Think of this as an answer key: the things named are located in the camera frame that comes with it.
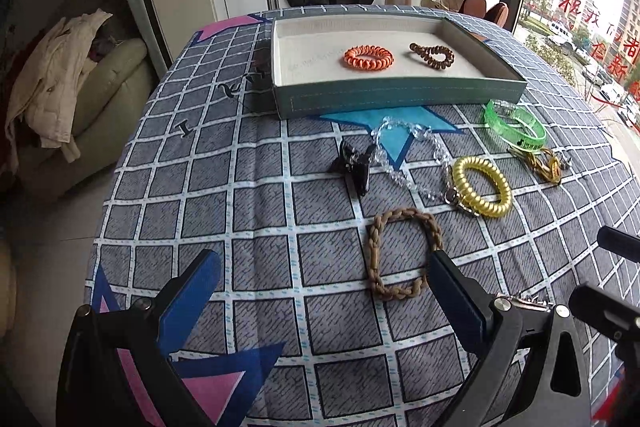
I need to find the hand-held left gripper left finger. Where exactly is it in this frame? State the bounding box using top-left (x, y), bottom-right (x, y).
top-left (56, 249), bottom-right (223, 427)

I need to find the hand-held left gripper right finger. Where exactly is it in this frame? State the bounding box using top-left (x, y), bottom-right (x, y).
top-left (429, 250), bottom-right (593, 427)

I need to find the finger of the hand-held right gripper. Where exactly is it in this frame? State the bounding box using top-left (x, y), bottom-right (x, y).
top-left (597, 226), bottom-right (640, 265)
top-left (569, 284), bottom-right (640, 349)

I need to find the silver hairpin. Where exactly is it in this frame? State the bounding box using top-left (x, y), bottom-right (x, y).
top-left (497, 291), bottom-right (553, 313)

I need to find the yellow spiral hair tie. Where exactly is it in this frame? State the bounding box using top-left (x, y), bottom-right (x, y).
top-left (451, 155), bottom-right (512, 220)

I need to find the tan braided bracelet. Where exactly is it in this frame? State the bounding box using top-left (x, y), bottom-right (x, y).
top-left (366, 208), bottom-right (445, 303)

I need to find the gold hair tie with charms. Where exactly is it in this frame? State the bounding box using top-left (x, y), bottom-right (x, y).
top-left (507, 144), bottom-right (571, 185)

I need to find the green translucent bracelet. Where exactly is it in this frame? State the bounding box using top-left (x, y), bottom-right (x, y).
top-left (482, 99), bottom-right (548, 154)

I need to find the black hair claw clip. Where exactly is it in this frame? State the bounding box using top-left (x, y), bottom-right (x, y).
top-left (328, 139), bottom-right (378, 196)

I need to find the clear bead bracelet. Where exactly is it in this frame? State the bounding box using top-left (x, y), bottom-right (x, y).
top-left (370, 117), bottom-right (481, 218)

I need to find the shallow grey-green box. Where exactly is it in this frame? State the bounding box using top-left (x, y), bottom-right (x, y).
top-left (270, 12), bottom-right (528, 120)

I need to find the grey checked tablecloth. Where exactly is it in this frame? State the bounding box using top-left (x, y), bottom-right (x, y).
top-left (82, 5), bottom-right (640, 427)

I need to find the cream armrest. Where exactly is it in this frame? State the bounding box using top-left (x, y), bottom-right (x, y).
top-left (0, 237), bottom-right (17, 338)

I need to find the cream sofa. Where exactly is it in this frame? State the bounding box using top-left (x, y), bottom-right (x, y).
top-left (15, 38), bottom-right (156, 202)

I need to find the red window decal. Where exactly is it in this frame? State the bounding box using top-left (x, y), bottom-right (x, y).
top-left (557, 0), bottom-right (640, 98)

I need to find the dark red cloth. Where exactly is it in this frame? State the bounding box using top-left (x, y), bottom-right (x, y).
top-left (0, 52), bottom-right (31, 172)

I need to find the beige jacket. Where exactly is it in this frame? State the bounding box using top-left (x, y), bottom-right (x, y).
top-left (5, 9), bottom-right (113, 162)

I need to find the pink grey cloth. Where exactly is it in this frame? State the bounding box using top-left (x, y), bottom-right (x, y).
top-left (89, 24), bottom-right (122, 64)

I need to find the orange spiral hair tie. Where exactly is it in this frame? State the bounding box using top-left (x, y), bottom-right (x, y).
top-left (343, 46), bottom-right (394, 70)

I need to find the brown spiral hair tie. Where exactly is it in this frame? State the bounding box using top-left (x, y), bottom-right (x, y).
top-left (409, 42), bottom-right (455, 70)

